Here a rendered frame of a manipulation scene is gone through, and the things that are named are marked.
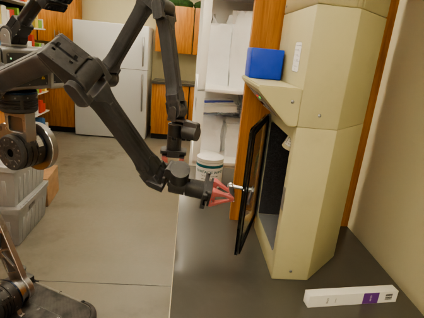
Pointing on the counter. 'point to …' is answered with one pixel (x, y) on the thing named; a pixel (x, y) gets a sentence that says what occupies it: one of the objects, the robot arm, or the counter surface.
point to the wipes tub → (209, 166)
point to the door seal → (249, 180)
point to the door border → (246, 187)
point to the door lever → (233, 189)
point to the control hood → (278, 98)
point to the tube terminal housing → (321, 131)
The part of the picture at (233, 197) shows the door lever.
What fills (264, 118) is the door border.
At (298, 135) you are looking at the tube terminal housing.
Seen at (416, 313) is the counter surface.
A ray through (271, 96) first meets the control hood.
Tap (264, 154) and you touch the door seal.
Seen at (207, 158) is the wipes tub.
